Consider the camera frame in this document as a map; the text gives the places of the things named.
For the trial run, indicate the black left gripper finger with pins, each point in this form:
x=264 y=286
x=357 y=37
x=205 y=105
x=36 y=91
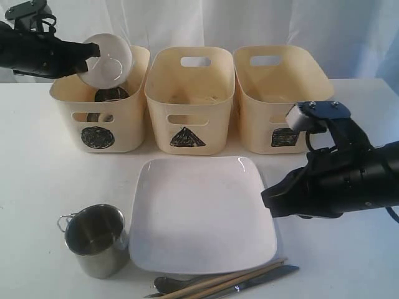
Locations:
x=73 y=51
x=64 y=70

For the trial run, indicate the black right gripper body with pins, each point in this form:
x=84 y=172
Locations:
x=371 y=185

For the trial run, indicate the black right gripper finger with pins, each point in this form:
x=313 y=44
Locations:
x=296 y=215
x=288 y=197

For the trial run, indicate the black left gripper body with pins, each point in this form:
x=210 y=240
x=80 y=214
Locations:
x=27 y=53

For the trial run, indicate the white plastic bowl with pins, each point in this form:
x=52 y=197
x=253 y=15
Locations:
x=113 y=65

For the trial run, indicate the steel bowl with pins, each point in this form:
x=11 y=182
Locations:
x=99 y=117

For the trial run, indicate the white square plate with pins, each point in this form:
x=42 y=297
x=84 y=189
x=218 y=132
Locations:
x=200 y=216

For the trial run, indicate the steel tumbler cup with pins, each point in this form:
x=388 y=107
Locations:
x=110 y=95

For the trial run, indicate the cream bin circle mark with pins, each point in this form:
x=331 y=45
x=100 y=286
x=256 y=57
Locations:
x=127 y=131

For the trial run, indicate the steel table knife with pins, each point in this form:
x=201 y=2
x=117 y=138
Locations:
x=275 y=274

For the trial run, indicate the cream bin square mark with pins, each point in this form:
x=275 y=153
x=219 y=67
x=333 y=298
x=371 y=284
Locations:
x=270 y=79

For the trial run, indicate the lower wooden chopstick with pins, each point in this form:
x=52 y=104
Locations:
x=235 y=281

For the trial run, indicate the wooden chopstick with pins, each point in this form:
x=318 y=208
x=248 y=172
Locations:
x=183 y=293
x=235 y=281

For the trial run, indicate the cream bin triangle mark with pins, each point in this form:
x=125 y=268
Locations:
x=189 y=92

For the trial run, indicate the upper wooden chopstick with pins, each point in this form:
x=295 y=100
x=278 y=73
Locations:
x=183 y=293

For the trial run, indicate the steel spoon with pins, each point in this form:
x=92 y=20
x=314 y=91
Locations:
x=166 y=285

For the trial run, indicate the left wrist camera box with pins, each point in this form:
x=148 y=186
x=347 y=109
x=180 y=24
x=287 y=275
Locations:
x=30 y=15

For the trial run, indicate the steel mug wire handle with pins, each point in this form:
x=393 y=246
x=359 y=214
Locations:
x=97 y=237

